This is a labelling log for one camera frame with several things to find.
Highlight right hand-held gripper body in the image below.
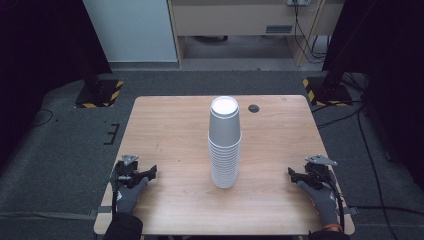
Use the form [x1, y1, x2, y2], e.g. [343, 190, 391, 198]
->
[304, 153, 338, 191]

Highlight long black floor cable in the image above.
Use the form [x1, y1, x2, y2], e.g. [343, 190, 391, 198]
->
[357, 108, 399, 240]

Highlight thin black floor cable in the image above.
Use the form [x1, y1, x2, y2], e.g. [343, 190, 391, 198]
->
[31, 108, 54, 128]

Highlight stack of white paper cups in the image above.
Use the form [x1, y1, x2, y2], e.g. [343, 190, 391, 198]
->
[207, 95, 243, 190]

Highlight black hanging cables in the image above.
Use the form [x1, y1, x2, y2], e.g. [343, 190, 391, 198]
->
[292, 0, 330, 65]

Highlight person's right hand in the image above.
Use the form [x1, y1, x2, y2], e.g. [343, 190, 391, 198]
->
[297, 179, 344, 233]

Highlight person's left hand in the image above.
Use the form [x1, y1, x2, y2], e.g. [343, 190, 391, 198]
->
[115, 176, 150, 215]

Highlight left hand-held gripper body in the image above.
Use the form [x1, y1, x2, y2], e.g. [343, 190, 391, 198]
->
[114, 153, 148, 189]

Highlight striped black stand base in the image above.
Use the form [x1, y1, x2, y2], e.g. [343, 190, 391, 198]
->
[74, 71, 124, 109]
[302, 71, 354, 108]

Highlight light wooden desk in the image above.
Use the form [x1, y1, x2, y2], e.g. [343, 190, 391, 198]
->
[167, 0, 344, 68]

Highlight right hand-held gripper cable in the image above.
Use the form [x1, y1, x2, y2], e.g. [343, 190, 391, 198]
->
[319, 169, 346, 231]

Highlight white cabinet panel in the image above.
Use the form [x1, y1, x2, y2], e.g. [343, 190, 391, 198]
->
[82, 0, 178, 63]

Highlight black curtain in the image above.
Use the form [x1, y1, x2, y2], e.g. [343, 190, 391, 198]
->
[0, 0, 113, 168]
[322, 0, 424, 191]

